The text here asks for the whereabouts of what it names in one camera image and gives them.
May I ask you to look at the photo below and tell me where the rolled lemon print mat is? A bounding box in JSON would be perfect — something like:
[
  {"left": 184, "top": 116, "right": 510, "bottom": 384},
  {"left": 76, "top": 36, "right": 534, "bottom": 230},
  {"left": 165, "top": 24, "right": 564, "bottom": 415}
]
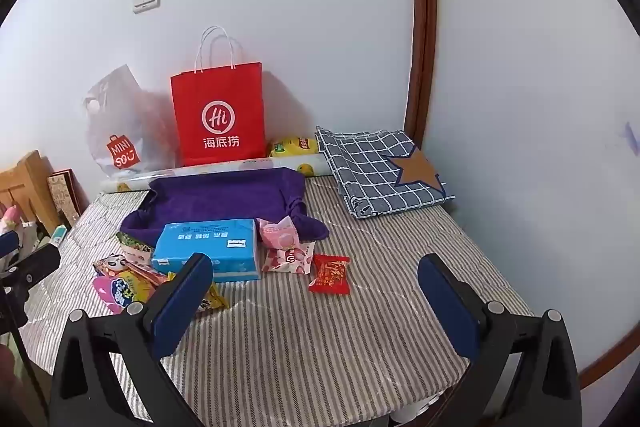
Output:
[{"left": 100, "top": 157, "right": 333, "bottom": 194}]

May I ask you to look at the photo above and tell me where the brown wooden door frame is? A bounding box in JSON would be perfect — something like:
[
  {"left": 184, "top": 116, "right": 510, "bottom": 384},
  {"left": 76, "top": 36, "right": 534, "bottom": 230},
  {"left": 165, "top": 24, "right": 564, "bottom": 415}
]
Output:
[{"left": 402, "top": 0, "right": 438, "bottom": 152}]

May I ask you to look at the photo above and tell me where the striped mattress pad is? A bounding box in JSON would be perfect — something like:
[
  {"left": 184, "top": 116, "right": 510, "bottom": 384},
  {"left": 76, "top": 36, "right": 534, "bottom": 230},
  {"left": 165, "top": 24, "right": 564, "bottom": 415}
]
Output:
[{"left": 20, "top": 174, "right": 538, "bottom": 427}]

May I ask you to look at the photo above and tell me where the pink strawberry snack packet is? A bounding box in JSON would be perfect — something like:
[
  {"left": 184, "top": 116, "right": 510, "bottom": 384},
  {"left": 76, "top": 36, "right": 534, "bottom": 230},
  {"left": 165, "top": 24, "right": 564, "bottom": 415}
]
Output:
[{"left": 264, "top": 242, "right": 316, "bottom": 277}]

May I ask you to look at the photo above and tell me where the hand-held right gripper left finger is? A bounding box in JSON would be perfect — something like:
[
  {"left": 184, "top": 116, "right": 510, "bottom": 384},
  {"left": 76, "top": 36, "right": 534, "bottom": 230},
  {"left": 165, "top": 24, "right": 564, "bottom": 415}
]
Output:
[{"left": 47, "top": 252, "right": 215, "bottom": 427}]

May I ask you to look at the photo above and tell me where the red snack packet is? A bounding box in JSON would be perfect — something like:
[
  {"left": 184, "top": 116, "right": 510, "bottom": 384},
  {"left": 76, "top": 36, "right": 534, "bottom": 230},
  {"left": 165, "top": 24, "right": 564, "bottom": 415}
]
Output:
[{"left": 308, "top": 254, "right": 351, "bottom": 295}]

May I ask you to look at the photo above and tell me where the wooden headboard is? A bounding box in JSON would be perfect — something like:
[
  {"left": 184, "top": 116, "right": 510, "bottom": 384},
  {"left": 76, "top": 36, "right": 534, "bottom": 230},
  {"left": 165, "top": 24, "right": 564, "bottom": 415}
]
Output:
[{"left": 0, "top": 150, "right": 66, "bottom": 233}]

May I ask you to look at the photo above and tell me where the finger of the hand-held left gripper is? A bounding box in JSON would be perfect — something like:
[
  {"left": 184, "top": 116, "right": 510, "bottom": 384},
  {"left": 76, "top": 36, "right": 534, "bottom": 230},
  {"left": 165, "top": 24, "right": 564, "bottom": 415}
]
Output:
[
  {"left": 0, "top": 243, "right": 62, "bottom": 293},
  {"left": 0, "top": 229, "right": 20, "bottom": 275}
]

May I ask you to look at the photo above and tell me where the red paper bag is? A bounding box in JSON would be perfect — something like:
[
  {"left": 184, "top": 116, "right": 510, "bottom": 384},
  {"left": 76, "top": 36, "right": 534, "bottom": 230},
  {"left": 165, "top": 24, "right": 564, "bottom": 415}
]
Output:
[{"left": 170, "top": 26, "right": 266, "bottom": 168}]

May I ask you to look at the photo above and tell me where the black cable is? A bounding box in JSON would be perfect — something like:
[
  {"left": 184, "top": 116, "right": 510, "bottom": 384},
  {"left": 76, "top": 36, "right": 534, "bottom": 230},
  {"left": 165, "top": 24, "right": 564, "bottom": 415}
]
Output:
[{"left": 12, "top": 332, "right": 53, "bottom": 405}]

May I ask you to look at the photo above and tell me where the yellow green snack packet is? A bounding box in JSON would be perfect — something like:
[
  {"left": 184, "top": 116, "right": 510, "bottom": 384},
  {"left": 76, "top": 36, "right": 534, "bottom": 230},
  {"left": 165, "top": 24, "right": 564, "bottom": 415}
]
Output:
[{"left": 267, "top": 134, "right": 321, "bottom": 158}]

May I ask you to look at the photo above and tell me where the white plastic shopping bag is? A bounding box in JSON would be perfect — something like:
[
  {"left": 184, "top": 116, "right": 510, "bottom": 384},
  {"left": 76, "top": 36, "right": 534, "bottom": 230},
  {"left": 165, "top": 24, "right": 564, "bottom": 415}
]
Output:
[{"left": 82, "top": 64, "right": 181, "bottom": 180}]

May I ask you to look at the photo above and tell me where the pink white plush toy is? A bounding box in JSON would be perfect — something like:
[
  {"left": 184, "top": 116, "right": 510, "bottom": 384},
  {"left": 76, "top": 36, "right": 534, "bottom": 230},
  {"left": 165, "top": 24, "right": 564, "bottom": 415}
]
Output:
[{"left": 0, "top": 204, "right": 26, "bottom": 258}]

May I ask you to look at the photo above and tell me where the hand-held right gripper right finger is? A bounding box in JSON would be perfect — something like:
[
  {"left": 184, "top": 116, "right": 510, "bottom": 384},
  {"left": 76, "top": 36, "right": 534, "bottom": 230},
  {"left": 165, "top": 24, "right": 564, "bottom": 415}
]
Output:
[{"left": 419, "top": 253, "right": 583, "bottom": 427}]

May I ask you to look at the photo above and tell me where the plaid cloth bag with star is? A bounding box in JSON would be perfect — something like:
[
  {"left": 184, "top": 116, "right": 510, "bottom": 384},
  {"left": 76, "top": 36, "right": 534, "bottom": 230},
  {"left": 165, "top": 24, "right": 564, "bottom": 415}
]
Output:
[{"left": 315, "top": 126, "right": 456, "bottom": 219}]

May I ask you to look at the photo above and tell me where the pink owl snack packet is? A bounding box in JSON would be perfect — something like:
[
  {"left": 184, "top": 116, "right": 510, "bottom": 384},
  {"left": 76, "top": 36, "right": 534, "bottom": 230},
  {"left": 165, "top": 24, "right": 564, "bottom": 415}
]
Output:
[{"left": 92, "top": 254, "right": 151, "bottom": 278}]

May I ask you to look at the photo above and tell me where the blue tissue pack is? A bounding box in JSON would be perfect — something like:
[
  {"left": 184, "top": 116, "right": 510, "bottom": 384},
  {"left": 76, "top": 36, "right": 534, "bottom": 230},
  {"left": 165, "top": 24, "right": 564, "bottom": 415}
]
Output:
[{"left": 151, "top": 218, "right": 262, "bottom": 283}]

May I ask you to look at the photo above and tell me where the brown wooden trim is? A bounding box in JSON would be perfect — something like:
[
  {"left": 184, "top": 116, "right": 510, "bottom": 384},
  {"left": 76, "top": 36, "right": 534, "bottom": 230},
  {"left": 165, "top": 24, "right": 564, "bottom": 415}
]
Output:
[{"left": 577, "top": 302, "right": 640, "bottom": 390}]

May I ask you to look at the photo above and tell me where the pink yellow potato sticks bag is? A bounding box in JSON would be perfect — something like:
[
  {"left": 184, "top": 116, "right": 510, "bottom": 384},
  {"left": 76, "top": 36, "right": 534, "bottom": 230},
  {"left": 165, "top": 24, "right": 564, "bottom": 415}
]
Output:
[{"left": 92, "top": 264, "right": 176, "bottom": 315}]

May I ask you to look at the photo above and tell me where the purple fabric basket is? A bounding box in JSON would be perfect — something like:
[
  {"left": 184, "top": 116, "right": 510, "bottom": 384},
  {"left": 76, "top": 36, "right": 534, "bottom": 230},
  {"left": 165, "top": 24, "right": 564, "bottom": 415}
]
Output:
[{"left": 121, "top": 167, "right": 330, "bottom": 258}]

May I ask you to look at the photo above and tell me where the pink candy packet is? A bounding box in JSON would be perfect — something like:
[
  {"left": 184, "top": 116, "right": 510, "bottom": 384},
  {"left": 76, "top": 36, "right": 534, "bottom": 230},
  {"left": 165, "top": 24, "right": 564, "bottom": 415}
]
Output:
[{"left": 256, "top": 216, "right": 300, "bottom": 250}]

